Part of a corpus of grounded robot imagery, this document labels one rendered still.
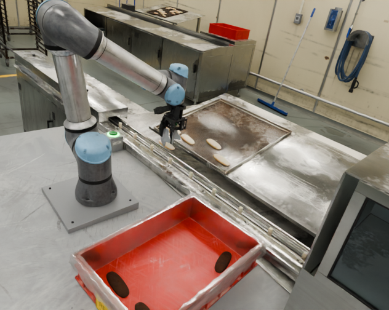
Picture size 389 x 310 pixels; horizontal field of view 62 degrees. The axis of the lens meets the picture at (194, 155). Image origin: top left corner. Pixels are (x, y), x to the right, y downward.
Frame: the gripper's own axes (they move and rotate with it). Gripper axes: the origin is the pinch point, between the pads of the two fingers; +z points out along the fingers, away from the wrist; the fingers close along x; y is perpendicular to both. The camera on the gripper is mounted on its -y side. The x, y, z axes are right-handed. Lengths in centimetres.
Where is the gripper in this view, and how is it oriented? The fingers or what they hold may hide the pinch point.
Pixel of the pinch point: (167, 141)
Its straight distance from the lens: 147.4
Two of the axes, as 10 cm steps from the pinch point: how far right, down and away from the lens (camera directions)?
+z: -1.5, 8.6, 4.9
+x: 7.2, -2.5, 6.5
